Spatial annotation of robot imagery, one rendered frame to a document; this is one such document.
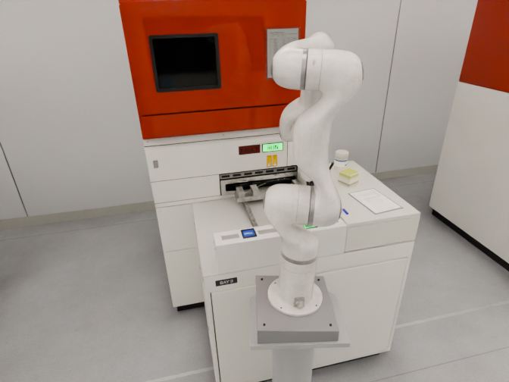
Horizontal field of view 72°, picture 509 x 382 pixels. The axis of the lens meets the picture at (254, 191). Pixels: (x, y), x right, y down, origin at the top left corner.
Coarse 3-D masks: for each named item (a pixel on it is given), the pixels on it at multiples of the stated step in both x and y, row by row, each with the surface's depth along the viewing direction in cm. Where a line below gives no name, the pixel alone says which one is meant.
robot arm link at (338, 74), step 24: (312, 72) 83; (336, 72) 83; (360, 72) 83; (336, 96) 85; (312, 120) 89; (312, 144) 91; (312, 168) 94; (312, 192) 101; (336, 192) 100; (312, 216) 100; (336, 216) 100
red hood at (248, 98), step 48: (144, 0) 142; (192, 0) 146; (240, 0) 150; (288, 0) 154; (144, 48) 150; (192, 48) 155; (240, 48) 159; (144, 96) 158; (192, 96) 163; (240, 96) 168; (288, 96) 174
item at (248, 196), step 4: (264, 188) 194; (268, 188) 194; (248, 192) 191; (260, 192) 190; (264, 192) 190; (236, 196) 187; (248, 196) 186; (252, 196) 187; (256, 196) 187; (260, 196) 188; (236, 200) 188; (240, 200) 186; (244, 200) 186; (248, 200) 187; (252, 200) 188
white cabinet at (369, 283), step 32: (352, 256) 153; (384, 256) 158; (224, 288) 145; (352, 288) 162; (384, 288) 167; (224, 320) 152; (352, 320) 172; (384, 320) 178; (224, 352) 162; (256, 352) 167; (320, 352) 178; (352, 352) 184
